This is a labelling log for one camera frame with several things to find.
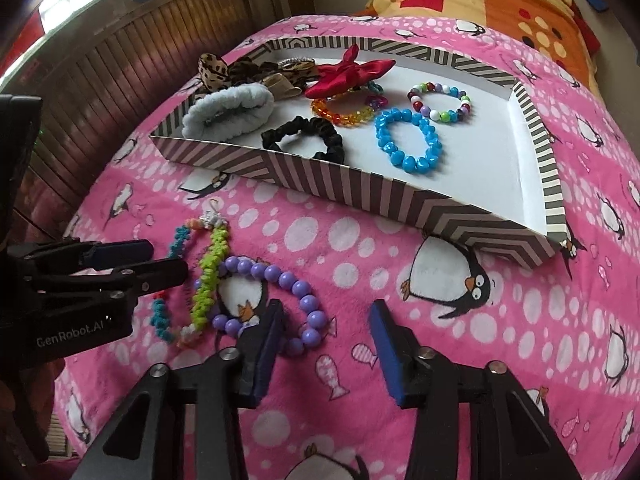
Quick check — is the orange crystal bracelet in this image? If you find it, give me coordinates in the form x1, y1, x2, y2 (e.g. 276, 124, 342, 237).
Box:
311, 91, 388, 130

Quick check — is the light blue fluffy scrunchie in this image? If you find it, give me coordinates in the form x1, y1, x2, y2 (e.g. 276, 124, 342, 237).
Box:
181, 83, 276, 139

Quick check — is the striped cardboard box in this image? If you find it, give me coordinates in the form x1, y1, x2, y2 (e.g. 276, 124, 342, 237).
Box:
150, 35, 568, 268

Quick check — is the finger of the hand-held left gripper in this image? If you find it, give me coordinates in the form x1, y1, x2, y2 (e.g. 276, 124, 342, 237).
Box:
22, 239, 154, 274
65, 258, 190, 302

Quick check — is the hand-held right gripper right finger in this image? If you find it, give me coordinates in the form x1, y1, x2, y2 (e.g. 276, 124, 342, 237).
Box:
369, 299, 582, 480

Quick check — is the pink penguin blanket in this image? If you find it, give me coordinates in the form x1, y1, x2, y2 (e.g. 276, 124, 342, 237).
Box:
50, 12, 640, 480

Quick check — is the red satin bow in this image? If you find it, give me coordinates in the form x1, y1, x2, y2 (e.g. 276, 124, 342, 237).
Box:
304, 44, 397, 100

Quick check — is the black scrunchie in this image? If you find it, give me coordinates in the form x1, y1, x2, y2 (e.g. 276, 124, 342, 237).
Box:
261, 116, 346, 164

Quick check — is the blue bead bracelet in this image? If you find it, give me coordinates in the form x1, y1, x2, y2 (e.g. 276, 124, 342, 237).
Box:
375, 108, 444, 174

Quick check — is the green teal braided cord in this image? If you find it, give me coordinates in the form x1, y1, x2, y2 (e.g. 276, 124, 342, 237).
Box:
149, 200, 232, 350

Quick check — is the purple bead bracelet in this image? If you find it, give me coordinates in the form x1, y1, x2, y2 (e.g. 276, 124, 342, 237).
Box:
211, 255, 328, 357

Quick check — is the orange yellow patterned quilt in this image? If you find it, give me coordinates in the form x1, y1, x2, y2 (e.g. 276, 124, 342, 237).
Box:
357, 0, 601, 98

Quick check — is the multicolour bead bracelet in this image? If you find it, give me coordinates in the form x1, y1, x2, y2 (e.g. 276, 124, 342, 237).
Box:
407, 82, 474, 124

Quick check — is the leopard print bow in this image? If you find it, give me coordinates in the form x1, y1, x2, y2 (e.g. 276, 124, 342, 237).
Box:
197, 52, 306, 101

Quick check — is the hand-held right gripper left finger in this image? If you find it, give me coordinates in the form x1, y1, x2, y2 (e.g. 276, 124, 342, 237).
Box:
72, 299, 287, 480

